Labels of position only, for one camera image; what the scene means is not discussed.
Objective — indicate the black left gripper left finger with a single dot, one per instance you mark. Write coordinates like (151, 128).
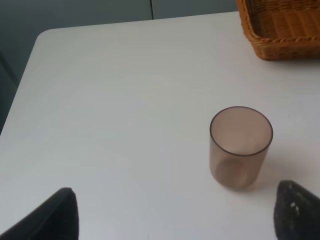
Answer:
(55, 219)

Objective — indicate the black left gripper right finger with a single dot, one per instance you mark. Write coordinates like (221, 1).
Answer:
(296, 212)

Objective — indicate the brown wicker basket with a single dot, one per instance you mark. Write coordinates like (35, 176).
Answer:
(281, 29)

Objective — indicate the brown translucent plastic cup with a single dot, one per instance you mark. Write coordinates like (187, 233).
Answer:
(240, 137)

